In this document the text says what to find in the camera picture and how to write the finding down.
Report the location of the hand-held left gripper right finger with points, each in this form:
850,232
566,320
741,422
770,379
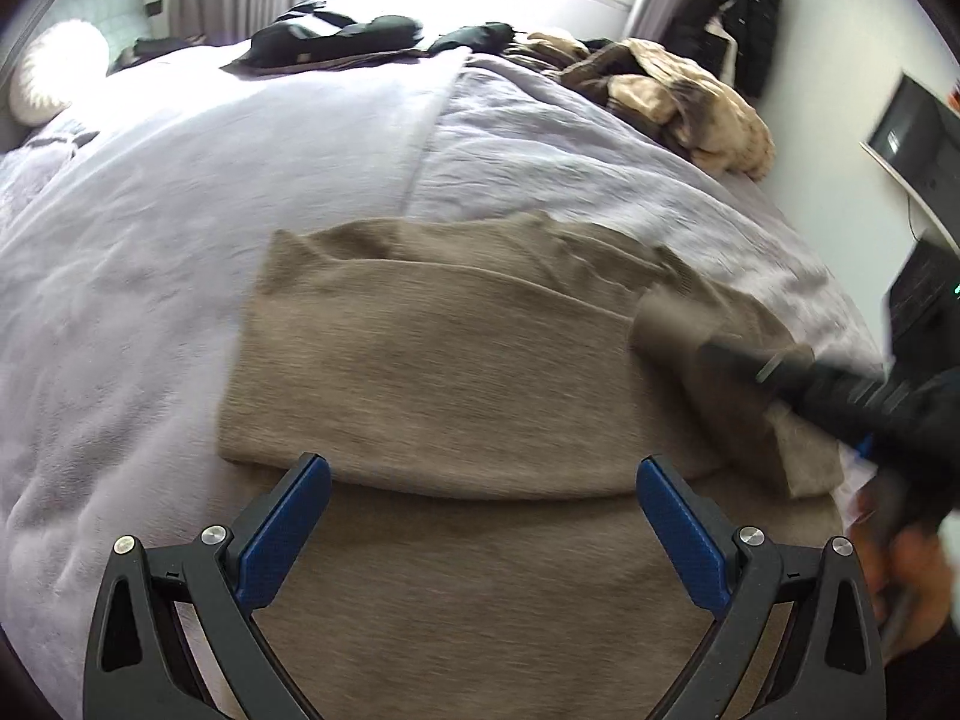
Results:
679,532

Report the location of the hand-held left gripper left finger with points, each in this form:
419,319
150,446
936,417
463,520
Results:
289,532

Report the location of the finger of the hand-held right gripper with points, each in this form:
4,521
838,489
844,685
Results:
757,367

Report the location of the taupe knit sweater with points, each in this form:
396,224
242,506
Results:
450,360

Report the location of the person's right forearm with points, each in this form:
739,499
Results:
937,645

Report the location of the person's right hand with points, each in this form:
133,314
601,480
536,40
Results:
919,570

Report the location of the beige striped clothing pile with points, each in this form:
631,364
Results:
675,97

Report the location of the lavender fleece blanket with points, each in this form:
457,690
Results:
150,240

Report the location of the hanging black coats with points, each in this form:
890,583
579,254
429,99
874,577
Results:
742,22

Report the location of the small black garment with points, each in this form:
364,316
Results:
472,36

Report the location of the large black garment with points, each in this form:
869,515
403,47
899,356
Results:
330,37

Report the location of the white round pillow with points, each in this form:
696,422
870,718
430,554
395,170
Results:
56,71

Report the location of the pale green padded headboard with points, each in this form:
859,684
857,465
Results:
112,11

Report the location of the wall-mounted television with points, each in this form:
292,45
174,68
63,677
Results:
919,142

